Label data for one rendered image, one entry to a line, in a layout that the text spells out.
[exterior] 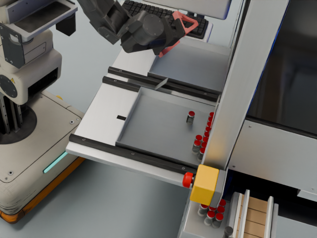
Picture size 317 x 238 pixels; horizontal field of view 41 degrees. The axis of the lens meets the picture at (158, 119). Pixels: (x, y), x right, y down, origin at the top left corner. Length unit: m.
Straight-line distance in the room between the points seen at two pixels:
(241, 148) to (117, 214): 1.23
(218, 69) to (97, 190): 0.99
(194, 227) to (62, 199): 1.18
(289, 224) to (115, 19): 0.74
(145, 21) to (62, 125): 1.24
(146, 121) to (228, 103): 0.47
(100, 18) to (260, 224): 0.66
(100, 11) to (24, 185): 1.14
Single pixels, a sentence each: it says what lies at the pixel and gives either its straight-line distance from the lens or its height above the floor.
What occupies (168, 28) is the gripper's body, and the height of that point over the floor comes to 1.27.
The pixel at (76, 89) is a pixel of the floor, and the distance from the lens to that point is 2.77.
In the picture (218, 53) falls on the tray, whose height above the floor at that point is 0.88.
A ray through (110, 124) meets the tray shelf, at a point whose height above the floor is 0.88.
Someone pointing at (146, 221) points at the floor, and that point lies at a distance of 2.19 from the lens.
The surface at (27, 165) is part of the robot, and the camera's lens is 2.04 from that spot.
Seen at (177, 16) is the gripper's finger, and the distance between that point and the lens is 1.13.
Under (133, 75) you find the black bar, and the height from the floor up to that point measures 0.90.
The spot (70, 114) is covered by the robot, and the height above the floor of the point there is 0.28.
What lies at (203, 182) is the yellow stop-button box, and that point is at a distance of 1.08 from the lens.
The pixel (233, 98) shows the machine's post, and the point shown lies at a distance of 0.97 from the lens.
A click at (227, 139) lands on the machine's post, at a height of 1.13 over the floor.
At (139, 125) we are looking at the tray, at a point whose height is 0.88.
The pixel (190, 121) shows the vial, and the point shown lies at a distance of 1.39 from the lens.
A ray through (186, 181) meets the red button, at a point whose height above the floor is 1.01.
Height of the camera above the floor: 1.90
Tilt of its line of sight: 46 degrees down
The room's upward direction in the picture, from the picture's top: 9 degrees clockwise
